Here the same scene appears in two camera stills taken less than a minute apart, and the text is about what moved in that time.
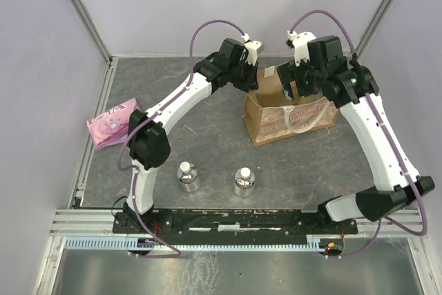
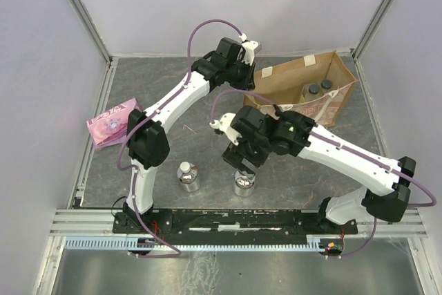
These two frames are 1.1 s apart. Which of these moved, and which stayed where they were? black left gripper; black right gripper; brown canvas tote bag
Moved: black right gripper
Stayed: black left gripper; brown canvas tote bag
